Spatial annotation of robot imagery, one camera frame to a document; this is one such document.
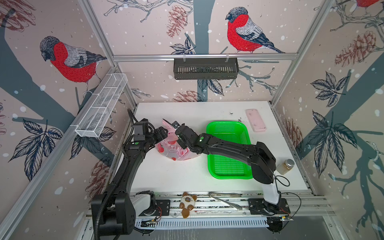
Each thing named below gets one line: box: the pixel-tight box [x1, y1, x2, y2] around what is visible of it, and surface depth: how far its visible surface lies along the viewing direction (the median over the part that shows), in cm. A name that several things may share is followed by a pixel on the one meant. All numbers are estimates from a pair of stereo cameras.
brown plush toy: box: [179, 191, 198, 219], surface depth 74 cm
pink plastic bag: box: [155, 119, 192, 161], surface depth 87 cm
